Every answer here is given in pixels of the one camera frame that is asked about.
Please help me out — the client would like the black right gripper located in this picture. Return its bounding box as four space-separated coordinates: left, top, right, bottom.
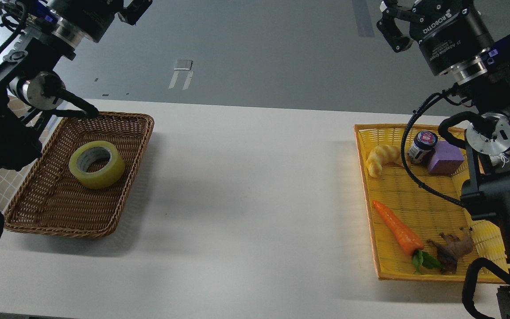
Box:
377 0 494 75

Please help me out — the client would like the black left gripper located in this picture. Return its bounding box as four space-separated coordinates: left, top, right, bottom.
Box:
48 0 153 43

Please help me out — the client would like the yellow tape roll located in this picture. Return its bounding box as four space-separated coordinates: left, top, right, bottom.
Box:
68 140 125 190

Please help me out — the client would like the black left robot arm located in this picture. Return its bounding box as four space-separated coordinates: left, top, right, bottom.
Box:
0 0 154 239

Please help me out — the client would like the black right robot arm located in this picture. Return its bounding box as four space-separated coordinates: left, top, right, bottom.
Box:
377 0 510 319

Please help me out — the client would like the toy croissant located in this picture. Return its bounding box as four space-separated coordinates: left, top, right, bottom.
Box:
366 144 404 178

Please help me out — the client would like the small jar blue lid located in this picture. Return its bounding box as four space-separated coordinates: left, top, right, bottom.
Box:
407 130 438 165

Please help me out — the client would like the purple block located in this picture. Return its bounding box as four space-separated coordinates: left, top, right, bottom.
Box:
427 140 465 175

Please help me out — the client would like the white shoe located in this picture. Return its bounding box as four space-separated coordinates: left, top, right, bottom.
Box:
488 151 510 168

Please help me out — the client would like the brown wicker basket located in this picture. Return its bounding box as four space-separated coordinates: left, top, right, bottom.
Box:
4 112 154 238

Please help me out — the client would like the yellow plastic basket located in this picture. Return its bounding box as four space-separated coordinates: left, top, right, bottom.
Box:
354 124 509 282

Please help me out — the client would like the toy carrot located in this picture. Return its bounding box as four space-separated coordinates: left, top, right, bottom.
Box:
372 200 443 274

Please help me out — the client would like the brown toy animal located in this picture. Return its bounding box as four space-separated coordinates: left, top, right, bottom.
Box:
427 227 475 274

